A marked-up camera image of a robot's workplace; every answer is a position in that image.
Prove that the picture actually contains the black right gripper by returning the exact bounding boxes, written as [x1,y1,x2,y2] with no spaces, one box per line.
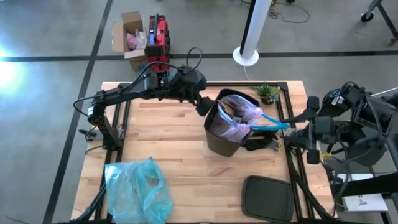
[280,95,344,166]

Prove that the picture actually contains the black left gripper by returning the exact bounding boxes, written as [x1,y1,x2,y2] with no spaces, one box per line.
[167,65,216,118]

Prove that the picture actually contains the brown paper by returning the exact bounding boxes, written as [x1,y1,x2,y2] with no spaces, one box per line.
[221,100,239,119]

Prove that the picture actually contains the dark plastic trash bin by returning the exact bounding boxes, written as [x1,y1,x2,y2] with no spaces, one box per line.
[203,88,262,158]

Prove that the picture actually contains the purple drawstring trash bag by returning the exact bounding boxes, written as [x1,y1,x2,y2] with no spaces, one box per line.
[208,93,291,146]

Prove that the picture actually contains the translucent blue plastic bag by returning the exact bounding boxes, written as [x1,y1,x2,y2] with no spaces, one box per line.
[104,157,175,224]

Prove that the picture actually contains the small potted succulent plant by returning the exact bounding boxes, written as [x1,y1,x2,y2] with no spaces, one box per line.
[249,82,281,106]

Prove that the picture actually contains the black fabric gloves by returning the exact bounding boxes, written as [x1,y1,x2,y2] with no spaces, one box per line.
[243,129,283,152]

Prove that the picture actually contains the red tool case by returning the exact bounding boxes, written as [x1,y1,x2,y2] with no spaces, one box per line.
[145,13,172,74]

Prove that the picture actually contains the black plastic bin lid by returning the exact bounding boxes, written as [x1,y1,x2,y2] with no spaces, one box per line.
[241,175,296,223]

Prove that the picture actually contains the white pole with round base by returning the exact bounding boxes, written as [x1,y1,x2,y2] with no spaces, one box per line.
[232,0,273,67]

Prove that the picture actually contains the pink wrapped item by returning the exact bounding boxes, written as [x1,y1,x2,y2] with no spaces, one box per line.
[125,32,138,51]

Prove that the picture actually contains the white paper sheet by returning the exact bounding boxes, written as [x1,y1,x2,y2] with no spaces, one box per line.
[336,173,390,213]

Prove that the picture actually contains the open cardboard box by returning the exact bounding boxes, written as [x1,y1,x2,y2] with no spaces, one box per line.
[112,10,149,71]

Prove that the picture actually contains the small black clamp device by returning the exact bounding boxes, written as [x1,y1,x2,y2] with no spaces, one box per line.
[78,128,98,141]

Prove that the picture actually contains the cart leg with caster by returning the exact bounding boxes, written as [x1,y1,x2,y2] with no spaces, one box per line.
[360,0,384,23]

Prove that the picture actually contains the black aluminium table frame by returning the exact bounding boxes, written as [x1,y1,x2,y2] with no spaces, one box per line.
[74,80,338,224]

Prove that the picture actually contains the black rig frame beam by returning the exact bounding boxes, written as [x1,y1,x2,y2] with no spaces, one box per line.
[330,172,398,199]

